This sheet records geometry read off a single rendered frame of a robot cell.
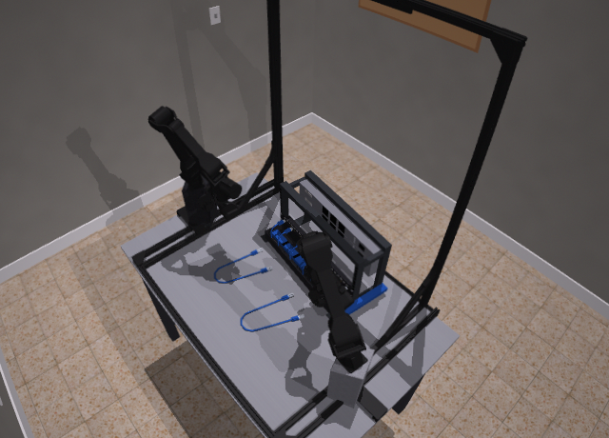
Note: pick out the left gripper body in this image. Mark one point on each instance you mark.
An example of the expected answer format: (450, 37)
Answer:
(347, 299)

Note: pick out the black patch panel jack row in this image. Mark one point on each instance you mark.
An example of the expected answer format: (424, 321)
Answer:
(332, 264)

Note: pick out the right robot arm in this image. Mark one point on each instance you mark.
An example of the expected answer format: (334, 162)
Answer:
(207, 164)

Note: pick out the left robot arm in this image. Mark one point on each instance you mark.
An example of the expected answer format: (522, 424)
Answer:
(315, 248)

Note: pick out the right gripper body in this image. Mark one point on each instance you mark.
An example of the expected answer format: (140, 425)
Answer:
(229, 209)

